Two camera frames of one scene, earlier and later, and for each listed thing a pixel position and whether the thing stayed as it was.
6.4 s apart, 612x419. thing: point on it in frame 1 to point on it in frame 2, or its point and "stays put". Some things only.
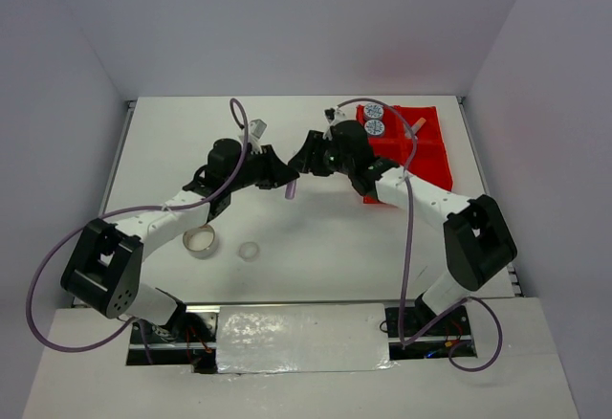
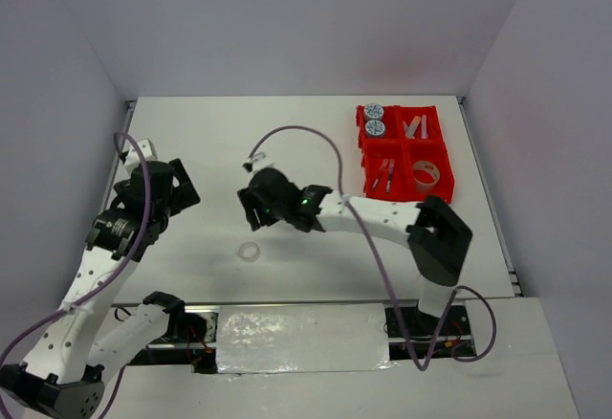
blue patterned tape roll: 374,127 stays put
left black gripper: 275,172 to 185,189
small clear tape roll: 249,251 stays put
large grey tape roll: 201,242 to 428,167
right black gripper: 306,161 to 251,199
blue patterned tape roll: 373,110 stays put
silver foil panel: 302,338 stays put
